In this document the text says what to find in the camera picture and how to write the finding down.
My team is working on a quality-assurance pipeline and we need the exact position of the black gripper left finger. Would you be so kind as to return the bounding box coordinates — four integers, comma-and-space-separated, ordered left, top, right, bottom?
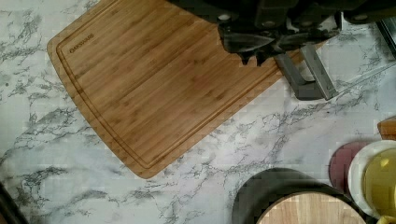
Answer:
218, 26, 276, 65

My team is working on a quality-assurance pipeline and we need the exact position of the glass oven door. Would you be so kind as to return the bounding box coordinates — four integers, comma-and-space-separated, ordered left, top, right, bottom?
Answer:
332, 21, 395, 92

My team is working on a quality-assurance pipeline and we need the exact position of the grey oven door handle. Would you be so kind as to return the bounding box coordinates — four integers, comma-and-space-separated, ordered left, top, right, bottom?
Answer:
275, 45, 339, 101

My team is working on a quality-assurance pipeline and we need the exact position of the black pot with wooden lid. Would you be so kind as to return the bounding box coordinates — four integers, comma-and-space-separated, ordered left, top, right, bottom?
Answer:
232, 168, 377, 224

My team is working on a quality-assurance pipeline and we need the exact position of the bamboo cutting board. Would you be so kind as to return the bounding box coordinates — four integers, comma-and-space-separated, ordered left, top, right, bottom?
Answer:
46, 0, 326, 180

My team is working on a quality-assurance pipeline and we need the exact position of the dark object at corner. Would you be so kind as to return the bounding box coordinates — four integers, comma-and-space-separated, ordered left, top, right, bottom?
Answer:
0, 184, 29, 224

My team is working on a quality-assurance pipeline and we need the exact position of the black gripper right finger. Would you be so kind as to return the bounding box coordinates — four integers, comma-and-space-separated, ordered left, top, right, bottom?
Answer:
255, 28, 341, 66

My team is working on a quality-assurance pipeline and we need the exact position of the white bowl with yellow contents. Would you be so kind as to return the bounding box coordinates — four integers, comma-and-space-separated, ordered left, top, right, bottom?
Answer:
347, 140, 396, 218

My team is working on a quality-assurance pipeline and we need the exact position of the small wooden block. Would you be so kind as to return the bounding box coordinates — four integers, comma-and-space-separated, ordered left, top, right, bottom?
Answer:
377, 117, 396, 140

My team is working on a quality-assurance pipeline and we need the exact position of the dark red round coaster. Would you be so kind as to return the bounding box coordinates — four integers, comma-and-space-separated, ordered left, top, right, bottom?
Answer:
328, 141, 368, 194

